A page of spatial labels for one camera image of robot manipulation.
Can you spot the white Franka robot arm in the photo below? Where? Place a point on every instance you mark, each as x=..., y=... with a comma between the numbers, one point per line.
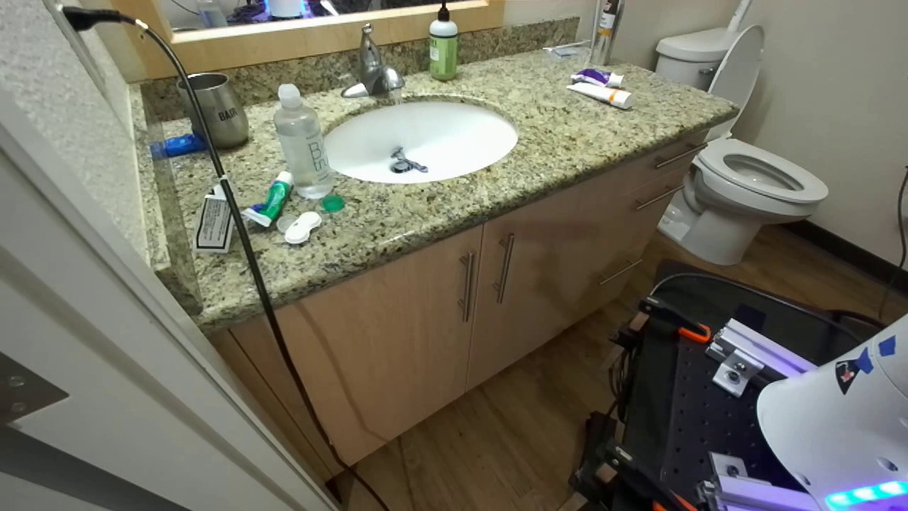
x=831, y=427

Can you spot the clear plastic water bottle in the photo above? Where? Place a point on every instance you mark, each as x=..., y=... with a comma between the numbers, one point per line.
x=301, y=144

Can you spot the wooden vanity granite top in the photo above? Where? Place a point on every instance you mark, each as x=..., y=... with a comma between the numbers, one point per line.
x=399, y=341

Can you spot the white oval sink basin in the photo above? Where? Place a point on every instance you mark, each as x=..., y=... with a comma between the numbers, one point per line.
x=443, y=131

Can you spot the small green bottle cap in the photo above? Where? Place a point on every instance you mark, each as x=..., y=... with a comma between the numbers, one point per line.
x=333, y=203

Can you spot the white floss container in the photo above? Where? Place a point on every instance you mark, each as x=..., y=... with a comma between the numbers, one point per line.
x=301, y=229

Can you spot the green toothpaste tube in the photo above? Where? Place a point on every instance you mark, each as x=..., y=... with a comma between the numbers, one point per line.
x=269, y=203

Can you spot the chrome faucet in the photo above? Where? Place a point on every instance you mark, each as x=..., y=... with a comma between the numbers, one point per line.
x=376, y=71

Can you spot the green soap pump bottle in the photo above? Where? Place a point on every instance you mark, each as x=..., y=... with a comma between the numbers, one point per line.
x=443, y=51

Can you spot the white toothpaste tube orange band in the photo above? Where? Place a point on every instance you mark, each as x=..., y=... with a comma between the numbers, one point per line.
x=600, y=95

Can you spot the purple white tube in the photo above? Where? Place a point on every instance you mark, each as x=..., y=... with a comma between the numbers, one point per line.
x=600, y=75

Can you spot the flat white packet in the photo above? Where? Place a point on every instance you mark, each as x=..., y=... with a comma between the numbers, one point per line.
x=570, y=50

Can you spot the orange black clamp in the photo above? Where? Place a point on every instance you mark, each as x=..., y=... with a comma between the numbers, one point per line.
x=695, y=332

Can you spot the black robot cart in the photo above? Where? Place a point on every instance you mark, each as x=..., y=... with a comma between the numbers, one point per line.
x=681, y=415

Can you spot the blue plastic case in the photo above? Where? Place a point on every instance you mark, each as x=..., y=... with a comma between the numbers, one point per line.
x=176, y=146

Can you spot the white toilet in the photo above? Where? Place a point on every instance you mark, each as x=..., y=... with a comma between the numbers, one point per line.
x=746, y=180

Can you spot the wood framed wall mirror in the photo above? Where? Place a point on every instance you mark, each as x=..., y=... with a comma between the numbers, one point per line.
x=284, y=33

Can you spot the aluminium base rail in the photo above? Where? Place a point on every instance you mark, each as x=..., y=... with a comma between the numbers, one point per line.
x=756, y=355

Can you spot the white door frame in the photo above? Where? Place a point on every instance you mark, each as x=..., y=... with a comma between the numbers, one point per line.
x=94, y=378

